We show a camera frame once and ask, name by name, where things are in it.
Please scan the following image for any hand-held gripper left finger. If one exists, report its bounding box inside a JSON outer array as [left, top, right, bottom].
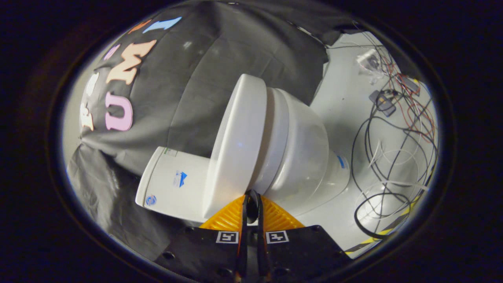
[[155, 190, 252, 283]]

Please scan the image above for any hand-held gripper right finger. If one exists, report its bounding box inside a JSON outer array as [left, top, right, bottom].
[[251, 190, 352, 283]]

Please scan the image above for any white toilet lid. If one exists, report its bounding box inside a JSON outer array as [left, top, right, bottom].
[[203, 74, 268, 219]]

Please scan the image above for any white toilet with tank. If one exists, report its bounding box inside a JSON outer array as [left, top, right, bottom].
[[135, 88, 350, 223]]

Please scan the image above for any white toilet seat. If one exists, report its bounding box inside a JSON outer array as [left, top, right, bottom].
[[248, 87, 290, 194]]

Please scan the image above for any yellow black floor tape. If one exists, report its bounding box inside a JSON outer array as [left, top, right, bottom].
[[345, 197, 426, 254]]

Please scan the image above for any black backdrop cloth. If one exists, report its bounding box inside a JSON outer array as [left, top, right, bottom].
[[65, 0, 354, 262]]

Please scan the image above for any grey power adapter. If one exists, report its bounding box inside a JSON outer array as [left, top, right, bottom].
[[369, 90, 397, 117]]

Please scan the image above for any clear plastic bag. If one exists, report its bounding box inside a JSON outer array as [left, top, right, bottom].
[[357, 48, 384, 75]]

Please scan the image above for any tangle of thin cables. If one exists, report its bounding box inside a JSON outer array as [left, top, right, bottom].
[[326, 24, 439, 240]]

